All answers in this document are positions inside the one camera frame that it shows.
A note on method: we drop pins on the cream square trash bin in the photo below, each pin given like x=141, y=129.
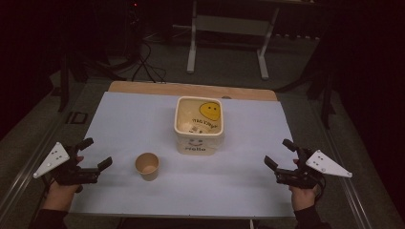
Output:
x=199, y=145

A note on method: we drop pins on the grey metal floor rail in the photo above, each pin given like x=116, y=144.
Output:
x=19, y=182
x=355, y=197

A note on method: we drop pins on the dark equipment with red light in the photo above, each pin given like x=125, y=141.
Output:
x=133, y=19

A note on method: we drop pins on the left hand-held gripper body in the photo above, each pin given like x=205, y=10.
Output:
x=71, y=175

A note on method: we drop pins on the person's left hand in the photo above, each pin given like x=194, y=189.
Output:
x=59, y=197

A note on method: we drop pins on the clear bag with yellow smiley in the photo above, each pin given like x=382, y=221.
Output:
x=210, y=110

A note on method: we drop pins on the person's right hand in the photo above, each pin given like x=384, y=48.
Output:
x=304, y=197

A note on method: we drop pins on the wooden table board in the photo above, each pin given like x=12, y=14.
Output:
x=159, y=87

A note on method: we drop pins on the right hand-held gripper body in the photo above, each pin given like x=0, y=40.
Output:
x=302, y=176

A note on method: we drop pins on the pale blue table mat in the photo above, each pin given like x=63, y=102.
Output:
x=127, y=127

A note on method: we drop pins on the black metal stand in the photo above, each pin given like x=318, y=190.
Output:
x=64, y=83
x=326, y=105

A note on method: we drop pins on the black rectangular floor plate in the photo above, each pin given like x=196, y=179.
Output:
x=76, y=117

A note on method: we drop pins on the white metal stand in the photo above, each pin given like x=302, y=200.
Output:
x=191, y=47

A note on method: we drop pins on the brown paper cup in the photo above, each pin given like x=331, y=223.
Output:
x=147, y=166

